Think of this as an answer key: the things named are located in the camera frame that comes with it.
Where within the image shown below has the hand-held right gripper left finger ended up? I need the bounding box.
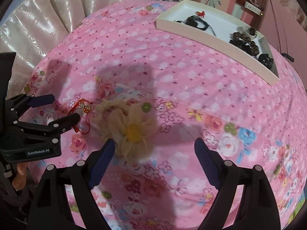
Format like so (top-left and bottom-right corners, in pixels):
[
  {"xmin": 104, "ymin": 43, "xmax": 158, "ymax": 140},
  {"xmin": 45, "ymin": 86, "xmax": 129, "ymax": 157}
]
[{"xmin": 27, "ymin": 138, "xmax": 116, "ymax": 230}]

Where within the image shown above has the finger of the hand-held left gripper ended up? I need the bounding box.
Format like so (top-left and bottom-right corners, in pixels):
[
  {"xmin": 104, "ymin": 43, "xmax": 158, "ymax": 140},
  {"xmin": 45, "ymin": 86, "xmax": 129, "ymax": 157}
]
[
  {"xmin": 15, "ymin": 113, "xmax": 81, "ymax": 145},
  {"xmin": 5, "ymin": 93, "xmax": 56, "ymax": 123}
]

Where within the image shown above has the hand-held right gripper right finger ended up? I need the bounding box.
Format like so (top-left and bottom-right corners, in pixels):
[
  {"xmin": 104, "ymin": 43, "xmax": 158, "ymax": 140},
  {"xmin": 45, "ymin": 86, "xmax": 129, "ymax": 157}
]
[{"xmin": 194, "ymin": 138, "xmax": 281, "ymax": 230}]

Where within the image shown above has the red knot charm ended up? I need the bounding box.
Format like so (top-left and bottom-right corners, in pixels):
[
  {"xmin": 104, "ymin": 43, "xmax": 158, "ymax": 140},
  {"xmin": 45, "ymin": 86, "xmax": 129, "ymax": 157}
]
[{"xmin": 69, "ymin": 98, "xmax": 94, "ymax": 135}]

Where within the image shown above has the beige flower scrunchie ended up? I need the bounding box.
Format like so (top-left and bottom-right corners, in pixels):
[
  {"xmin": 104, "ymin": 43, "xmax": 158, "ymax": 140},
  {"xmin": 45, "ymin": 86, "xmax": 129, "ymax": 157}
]
[{"xmin": 92, "ymin": 98, "xmax": 158, "ymax": 165}]

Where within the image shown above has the black hair claw clip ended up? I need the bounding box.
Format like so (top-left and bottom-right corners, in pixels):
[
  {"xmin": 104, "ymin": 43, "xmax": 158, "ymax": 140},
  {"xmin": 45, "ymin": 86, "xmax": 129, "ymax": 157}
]
[{"xmin": 257, "ymin": 53, "xmax": 274, "ymax": 68}]

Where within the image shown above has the brown wooden bead bracelet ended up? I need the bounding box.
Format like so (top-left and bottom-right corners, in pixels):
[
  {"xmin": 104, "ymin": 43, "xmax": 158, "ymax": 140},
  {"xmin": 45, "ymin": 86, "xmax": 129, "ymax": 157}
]
[{"xmin": 230, "ymin": 27, "xmax": 262, "ymax": 56}]

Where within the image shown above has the white shallow tray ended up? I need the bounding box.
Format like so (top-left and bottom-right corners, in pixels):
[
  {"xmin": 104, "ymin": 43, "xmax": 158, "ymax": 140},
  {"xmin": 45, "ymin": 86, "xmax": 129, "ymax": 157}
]
[{"xmin": 156, "ymin": 0, "xmax": 281, "ymax": 86}]

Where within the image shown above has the black braided cord bracelet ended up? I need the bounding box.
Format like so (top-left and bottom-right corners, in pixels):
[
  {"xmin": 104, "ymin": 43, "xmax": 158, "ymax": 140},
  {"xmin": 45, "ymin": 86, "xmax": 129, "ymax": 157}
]
[{"xmin": 174, "ymin": 15, "xmax": 217, "ymax": 35}]

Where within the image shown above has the person's left hand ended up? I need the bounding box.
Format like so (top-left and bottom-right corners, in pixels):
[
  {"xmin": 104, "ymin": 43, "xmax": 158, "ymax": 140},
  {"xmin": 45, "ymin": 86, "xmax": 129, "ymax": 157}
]
[{"xmin": 12, "ymin": 163, "xmax": 27, "ymax": 190}]

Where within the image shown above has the cream satin curtain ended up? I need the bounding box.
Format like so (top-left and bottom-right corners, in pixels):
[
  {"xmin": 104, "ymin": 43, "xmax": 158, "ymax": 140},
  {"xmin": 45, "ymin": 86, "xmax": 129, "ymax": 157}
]
[{"xmin": 0, "ymin": 0, "xmax": 154, "ymax": 94}]

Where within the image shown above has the pink floral blanket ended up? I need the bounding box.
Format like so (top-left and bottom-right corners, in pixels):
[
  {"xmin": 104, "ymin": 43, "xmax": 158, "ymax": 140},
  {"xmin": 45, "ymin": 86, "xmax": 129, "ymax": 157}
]
[{"xmin": 18, "ymin": 0, "xmax": 307, "ymax": 230}]

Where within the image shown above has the pink headboard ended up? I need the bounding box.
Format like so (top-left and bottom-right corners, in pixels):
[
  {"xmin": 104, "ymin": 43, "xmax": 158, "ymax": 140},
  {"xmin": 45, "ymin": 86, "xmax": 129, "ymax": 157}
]
[{"xmin": 260, "ymin": 0, "xmax": 307, "ymax": 82}]

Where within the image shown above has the white power strip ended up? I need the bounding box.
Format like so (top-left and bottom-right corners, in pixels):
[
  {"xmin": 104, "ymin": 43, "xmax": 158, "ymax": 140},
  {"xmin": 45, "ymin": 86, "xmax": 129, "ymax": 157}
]
[{"xmin": 244, "ymin": 1, "xmax": 263, "ymax": 15}]

